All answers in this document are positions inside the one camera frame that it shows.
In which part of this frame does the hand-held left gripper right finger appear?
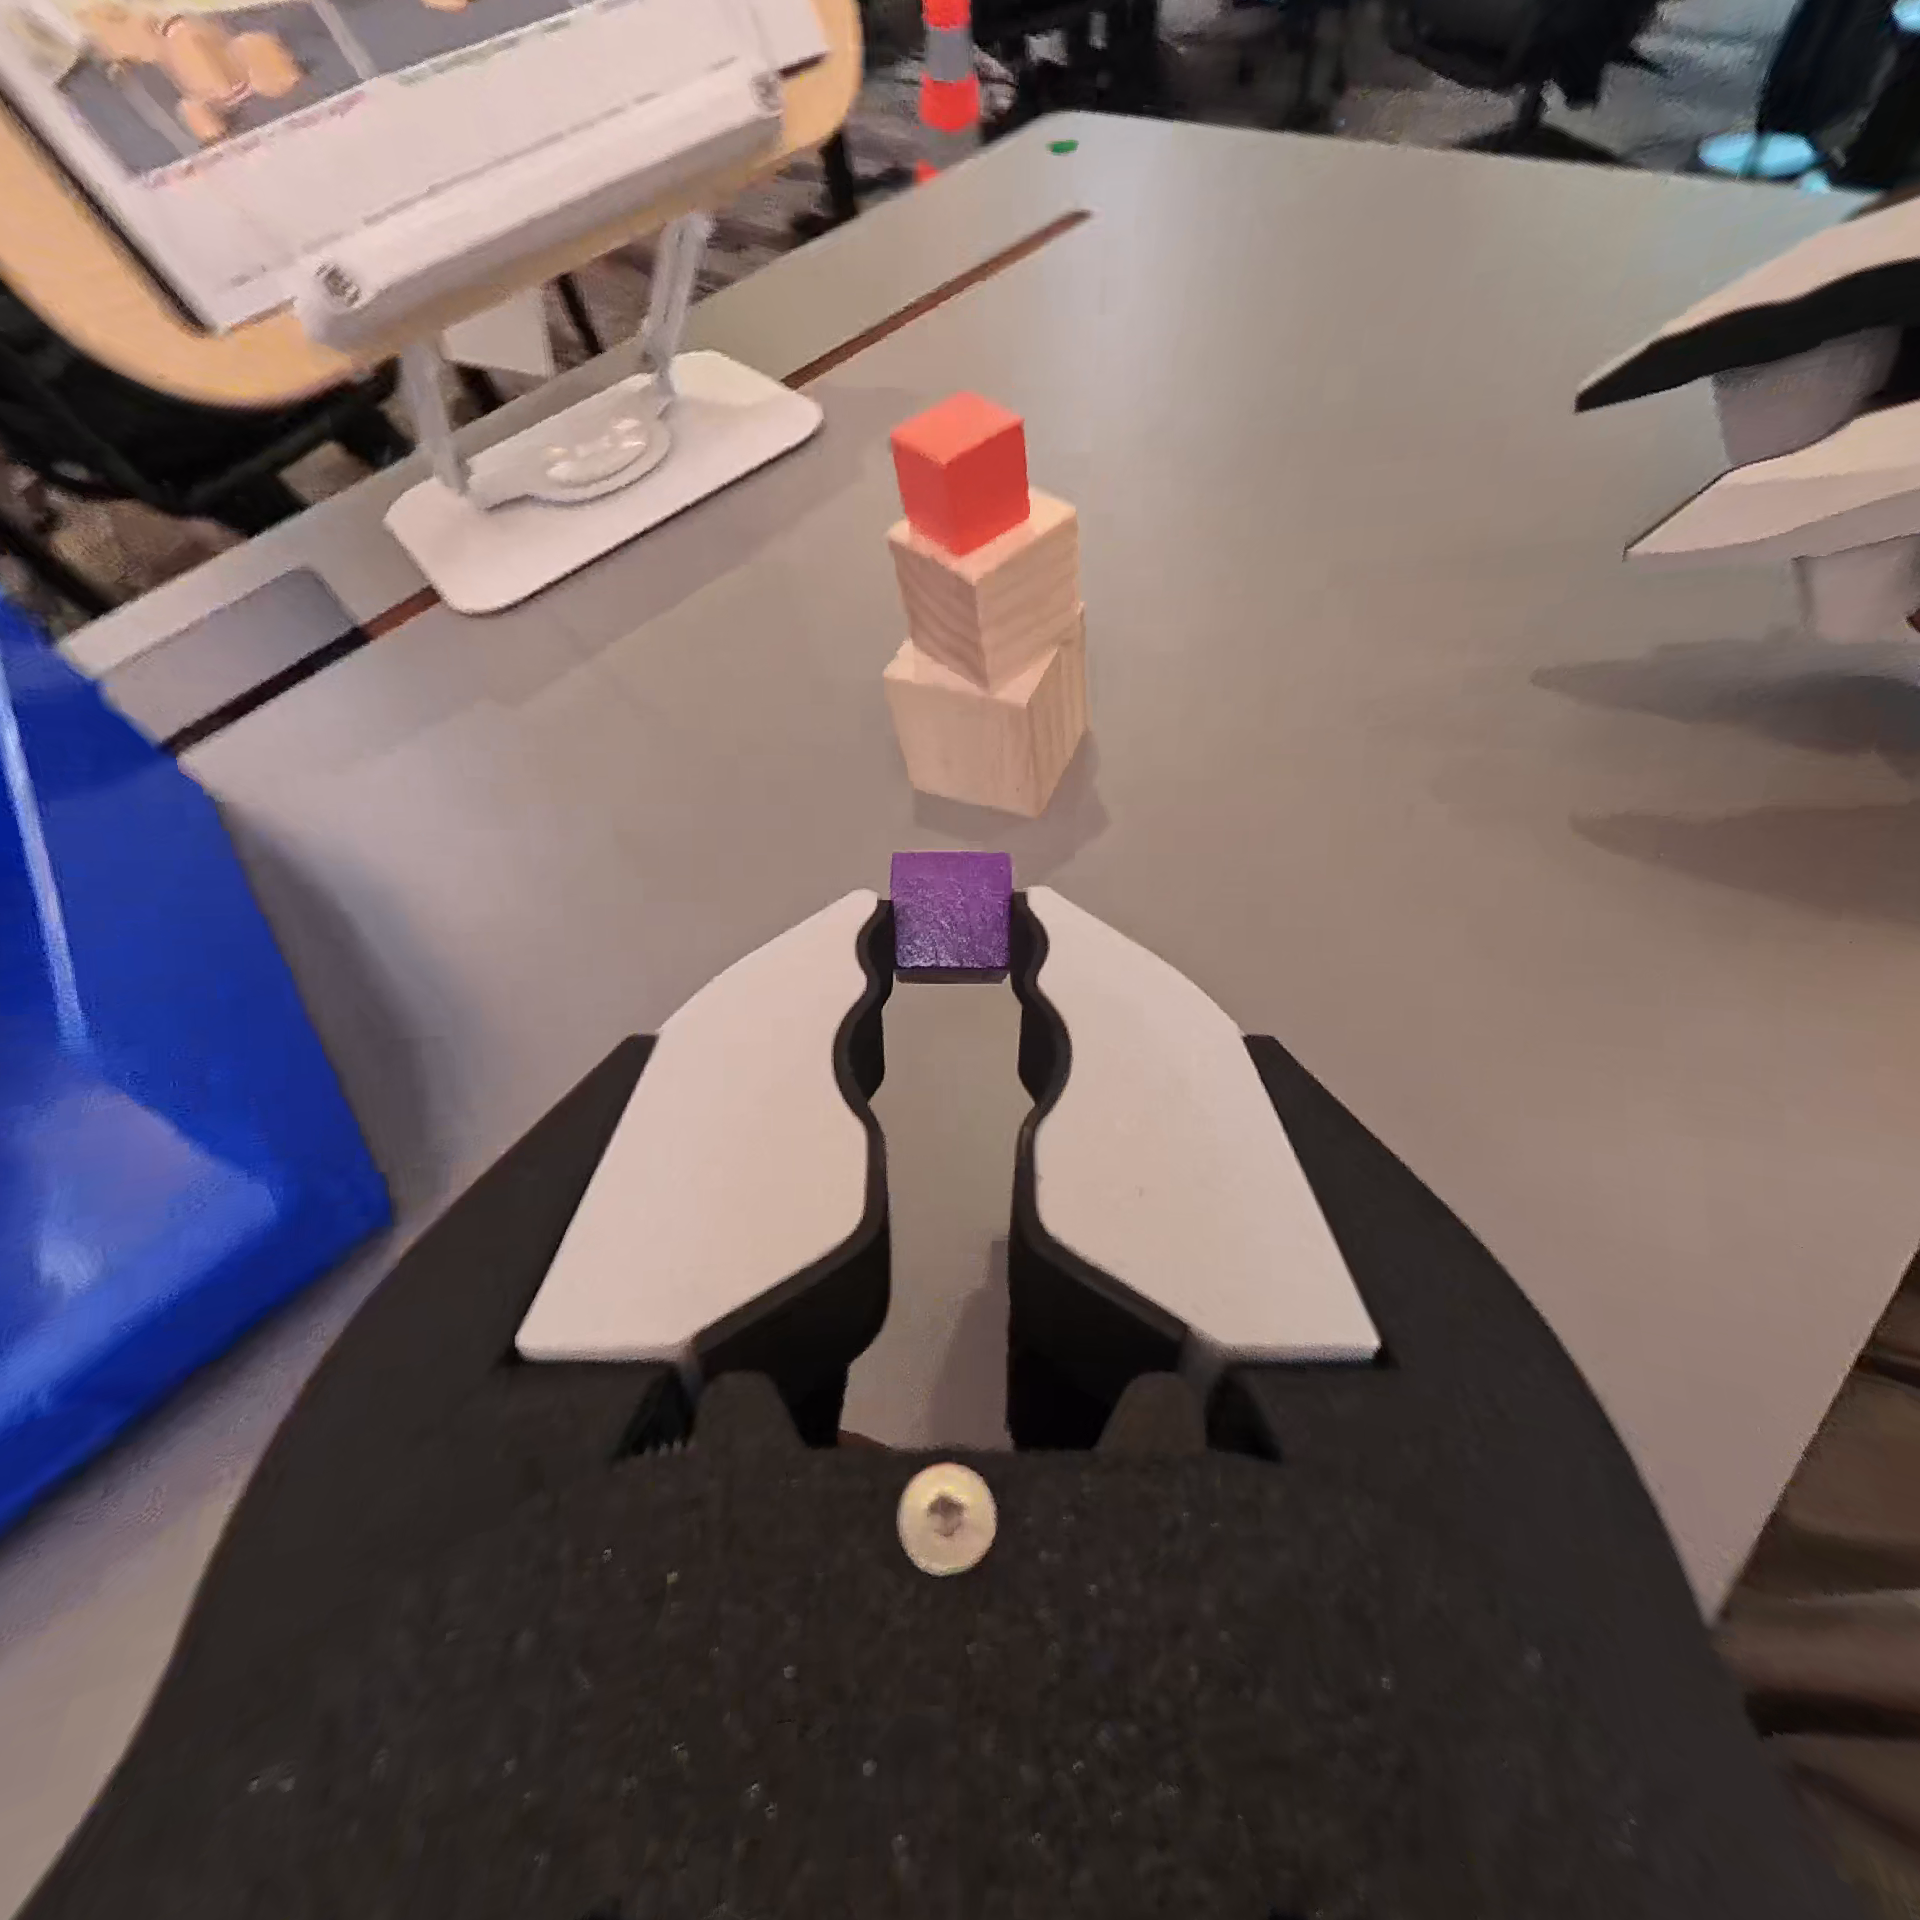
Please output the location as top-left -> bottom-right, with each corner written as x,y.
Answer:
1007,885 -> 1383,1383

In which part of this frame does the blue plastic bin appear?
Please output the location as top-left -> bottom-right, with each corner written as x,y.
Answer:
0,593 -> 399,1532

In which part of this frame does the large wooden cube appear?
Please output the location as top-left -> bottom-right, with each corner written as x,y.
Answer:
881,624 -> 1088,819

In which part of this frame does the white instruction sheet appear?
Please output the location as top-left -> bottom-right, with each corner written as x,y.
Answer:
0,0 -> 827,333

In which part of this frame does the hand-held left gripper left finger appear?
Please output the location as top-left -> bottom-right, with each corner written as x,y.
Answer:
517,885 -> 901,1383

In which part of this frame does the medium wooden cube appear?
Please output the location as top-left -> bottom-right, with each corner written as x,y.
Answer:
885,494 -> 1084,686

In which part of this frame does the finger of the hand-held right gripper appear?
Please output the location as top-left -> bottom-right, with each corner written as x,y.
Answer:
1626,405 -> 1920,639
1576,196 -> 1920,467

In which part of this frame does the red wooden cube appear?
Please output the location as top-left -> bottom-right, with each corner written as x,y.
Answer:
889,396 -> 1030,556

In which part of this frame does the wooden display board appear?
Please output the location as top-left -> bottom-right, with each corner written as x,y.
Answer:
0,0 -> 864,405

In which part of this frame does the purple wooden cube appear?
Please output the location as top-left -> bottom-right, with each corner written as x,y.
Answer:
889,849 -> 1017,981

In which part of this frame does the orange striped traffic cone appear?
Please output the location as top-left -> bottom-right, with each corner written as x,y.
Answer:
915,0 -> 987,135

